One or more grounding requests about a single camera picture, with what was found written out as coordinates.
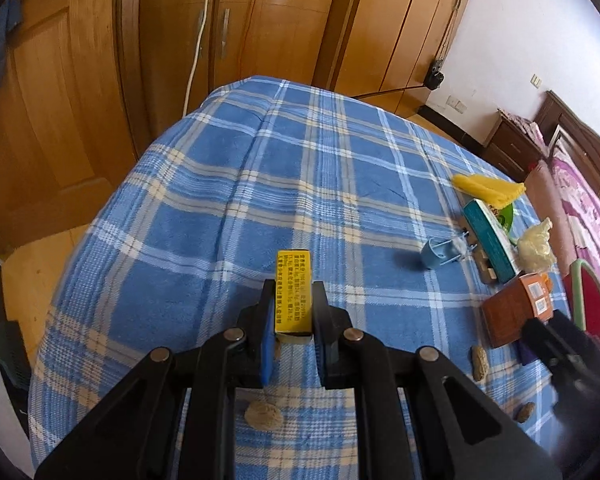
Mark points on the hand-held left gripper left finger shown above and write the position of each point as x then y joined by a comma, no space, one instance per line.
266,360

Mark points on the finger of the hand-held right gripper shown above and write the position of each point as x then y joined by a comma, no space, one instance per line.
587,342
550,355

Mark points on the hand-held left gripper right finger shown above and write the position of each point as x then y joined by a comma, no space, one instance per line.
322,360

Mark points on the red bin with green rim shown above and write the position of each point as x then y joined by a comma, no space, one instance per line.
587,300

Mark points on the yellow cardboard box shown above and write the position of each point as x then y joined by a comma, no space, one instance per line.
294,300

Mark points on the yellow foam fruit net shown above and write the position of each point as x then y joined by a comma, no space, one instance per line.
490,190

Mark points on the walnut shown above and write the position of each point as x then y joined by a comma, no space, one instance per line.
263,416

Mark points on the orange brown carton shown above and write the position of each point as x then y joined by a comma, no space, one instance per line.
510,312

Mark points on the peanut shell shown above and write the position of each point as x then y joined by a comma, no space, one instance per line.
525,412
479,362

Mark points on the tan wooden piece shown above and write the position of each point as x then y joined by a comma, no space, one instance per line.
487,272

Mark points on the crumpled clear plastic bag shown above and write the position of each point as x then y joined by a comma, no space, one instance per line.
536,247

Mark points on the teal cardboard box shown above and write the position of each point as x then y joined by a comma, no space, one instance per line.
490,240

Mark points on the bed with purple bedding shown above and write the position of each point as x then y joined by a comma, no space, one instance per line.
580,210

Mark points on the green snack packet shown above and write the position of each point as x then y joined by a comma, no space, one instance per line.
502,215

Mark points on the white framed board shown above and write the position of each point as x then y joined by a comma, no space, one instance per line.
557,140

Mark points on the dark wooden headboard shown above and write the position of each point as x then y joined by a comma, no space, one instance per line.
590,135

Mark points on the dark wooden nightstand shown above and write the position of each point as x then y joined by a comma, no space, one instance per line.
510,150

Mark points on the pink floral cloth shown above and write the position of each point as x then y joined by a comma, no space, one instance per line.
522,125

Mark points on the green plastic basket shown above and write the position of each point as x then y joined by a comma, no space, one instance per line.
12,355

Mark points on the black hanging device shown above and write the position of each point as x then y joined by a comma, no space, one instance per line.
435,77

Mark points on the wooden corner shelf cabinet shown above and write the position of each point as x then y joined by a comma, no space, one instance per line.
275,35

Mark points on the wooden door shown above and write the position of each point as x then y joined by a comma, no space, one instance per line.
55,110

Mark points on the wooden wardrobe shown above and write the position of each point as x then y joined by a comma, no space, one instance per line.
405,25

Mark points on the white wall socket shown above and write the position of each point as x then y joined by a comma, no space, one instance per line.
457,105

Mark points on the white wall switch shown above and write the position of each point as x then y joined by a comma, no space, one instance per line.
535,79

